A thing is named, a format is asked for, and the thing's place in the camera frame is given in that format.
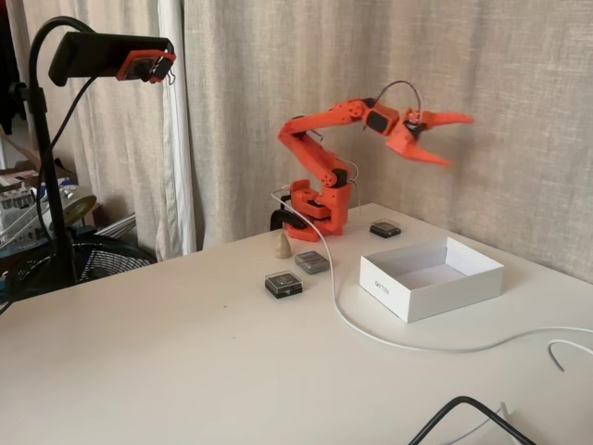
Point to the beige linen curtain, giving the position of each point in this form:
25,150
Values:
509,69

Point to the grey small case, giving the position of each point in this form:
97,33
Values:
311,262

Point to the beige small figurine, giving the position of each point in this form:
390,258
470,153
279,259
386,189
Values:
281,248

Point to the black table clamp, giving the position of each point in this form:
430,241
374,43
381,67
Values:
289,216

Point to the gold lamp shade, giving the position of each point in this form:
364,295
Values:
79,204

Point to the white cardboard box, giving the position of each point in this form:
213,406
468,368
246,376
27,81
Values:
394,285

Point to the black floor fan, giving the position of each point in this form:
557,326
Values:
106,259

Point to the brown cardboard box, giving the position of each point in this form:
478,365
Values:
28,164

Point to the black case with clear lid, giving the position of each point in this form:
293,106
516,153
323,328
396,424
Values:
385,228
283,283

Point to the camera on black stand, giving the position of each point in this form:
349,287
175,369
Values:
129,153

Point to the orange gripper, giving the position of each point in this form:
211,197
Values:
402,137

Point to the black gooseneck stand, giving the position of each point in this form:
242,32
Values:
51,176

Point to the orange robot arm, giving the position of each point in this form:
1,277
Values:
315,155

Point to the orange camera mount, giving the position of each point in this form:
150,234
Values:
139,67

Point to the black holder clamp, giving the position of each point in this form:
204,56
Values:
92,51

